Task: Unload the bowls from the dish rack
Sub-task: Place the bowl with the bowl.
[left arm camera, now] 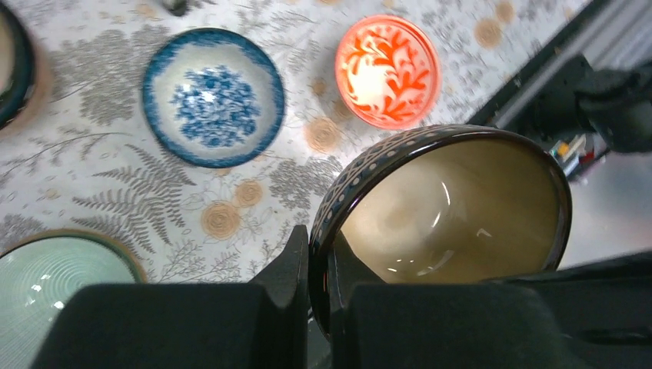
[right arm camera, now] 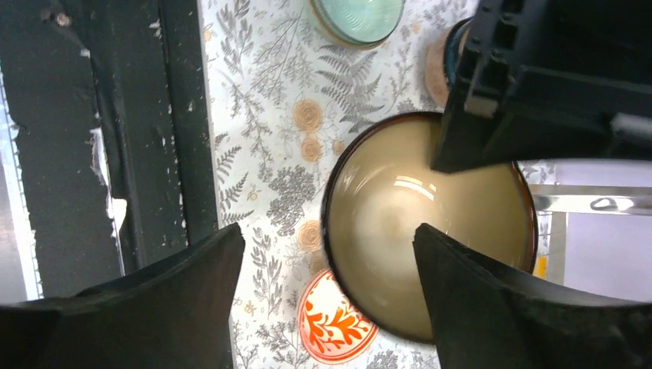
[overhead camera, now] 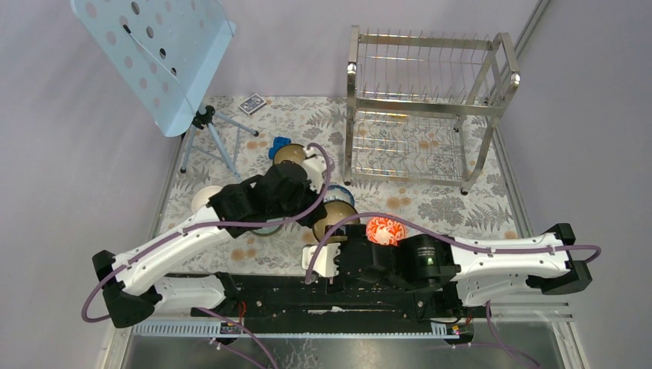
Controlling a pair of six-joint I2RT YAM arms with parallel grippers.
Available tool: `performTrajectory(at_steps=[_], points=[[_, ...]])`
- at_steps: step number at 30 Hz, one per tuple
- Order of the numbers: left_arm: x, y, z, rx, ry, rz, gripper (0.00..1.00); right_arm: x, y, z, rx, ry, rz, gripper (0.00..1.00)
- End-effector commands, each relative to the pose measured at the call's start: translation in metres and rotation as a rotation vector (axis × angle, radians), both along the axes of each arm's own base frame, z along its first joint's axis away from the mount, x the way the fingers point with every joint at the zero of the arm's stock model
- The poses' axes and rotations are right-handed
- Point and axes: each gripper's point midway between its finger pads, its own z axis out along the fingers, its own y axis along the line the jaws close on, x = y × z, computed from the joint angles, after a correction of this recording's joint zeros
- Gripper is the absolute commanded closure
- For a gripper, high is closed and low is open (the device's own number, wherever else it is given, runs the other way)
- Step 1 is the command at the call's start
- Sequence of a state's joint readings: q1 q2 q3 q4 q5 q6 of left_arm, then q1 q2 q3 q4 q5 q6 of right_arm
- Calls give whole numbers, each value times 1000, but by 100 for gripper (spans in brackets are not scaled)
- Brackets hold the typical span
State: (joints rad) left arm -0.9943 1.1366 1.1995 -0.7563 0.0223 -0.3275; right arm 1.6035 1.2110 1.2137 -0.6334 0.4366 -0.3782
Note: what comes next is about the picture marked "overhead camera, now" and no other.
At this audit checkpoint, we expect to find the blue playing card box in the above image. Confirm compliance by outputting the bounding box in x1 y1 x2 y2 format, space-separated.
238 94 267 116

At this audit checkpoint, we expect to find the light blue perforated music stand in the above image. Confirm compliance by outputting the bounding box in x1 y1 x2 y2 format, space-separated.
70 0 257 178

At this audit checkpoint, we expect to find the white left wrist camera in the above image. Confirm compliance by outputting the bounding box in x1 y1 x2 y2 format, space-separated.
300 155 331 194

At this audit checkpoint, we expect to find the orange patterned bowl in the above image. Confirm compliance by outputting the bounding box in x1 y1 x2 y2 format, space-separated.
365 216 408 247

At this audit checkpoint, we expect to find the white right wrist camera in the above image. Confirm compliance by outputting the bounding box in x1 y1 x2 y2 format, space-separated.
301 243 341 278

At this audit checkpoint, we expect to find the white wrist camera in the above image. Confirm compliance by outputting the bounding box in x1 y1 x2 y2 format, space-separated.
301 243 341 278
300 155 331 194

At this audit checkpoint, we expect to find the dark striped bowl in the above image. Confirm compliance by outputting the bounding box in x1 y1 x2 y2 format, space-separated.
312 200 357 241

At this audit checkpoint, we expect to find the blue plastic toy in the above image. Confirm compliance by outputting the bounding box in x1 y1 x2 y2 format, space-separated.
268 136 291 160

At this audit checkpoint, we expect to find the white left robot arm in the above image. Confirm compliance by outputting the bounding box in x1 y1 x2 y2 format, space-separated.
82 157 331 328

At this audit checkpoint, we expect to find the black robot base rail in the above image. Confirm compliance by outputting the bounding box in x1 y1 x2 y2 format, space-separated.
211 272 486 335

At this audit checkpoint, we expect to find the light green celadon bowl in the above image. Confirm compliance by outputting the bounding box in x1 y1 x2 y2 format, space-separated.
250 225 282 237

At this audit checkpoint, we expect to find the stainless steel dish rack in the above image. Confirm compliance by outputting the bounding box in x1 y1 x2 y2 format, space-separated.
342 25 521 194

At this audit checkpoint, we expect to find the orange white bowl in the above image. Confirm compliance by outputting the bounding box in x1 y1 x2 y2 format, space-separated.
191 185 222 213

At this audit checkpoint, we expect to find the floral patterned table mat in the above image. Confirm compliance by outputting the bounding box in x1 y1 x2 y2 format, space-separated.
160 97 521 276

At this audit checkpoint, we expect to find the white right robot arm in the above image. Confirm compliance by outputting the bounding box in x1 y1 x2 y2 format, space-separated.
335 223 593 317

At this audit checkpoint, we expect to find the blue white patterned bowl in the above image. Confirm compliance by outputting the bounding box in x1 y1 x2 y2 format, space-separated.
324 184 355 207

